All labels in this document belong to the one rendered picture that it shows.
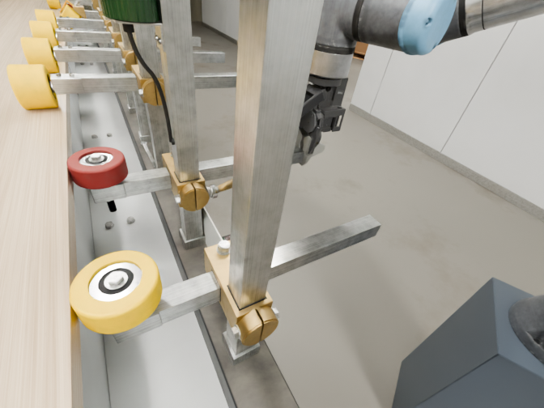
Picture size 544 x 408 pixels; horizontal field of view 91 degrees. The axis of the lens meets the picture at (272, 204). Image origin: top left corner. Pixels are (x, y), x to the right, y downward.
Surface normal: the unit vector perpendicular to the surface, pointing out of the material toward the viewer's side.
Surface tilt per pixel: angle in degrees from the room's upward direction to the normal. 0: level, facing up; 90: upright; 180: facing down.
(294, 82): 90
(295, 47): 90
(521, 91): 90
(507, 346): 0
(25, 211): 0
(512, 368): 90
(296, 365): 0
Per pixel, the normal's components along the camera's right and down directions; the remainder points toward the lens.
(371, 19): -0.67, 0.54
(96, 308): 0.12, -0.77
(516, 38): -0.88, 0.21
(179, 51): 0.49, 0.60
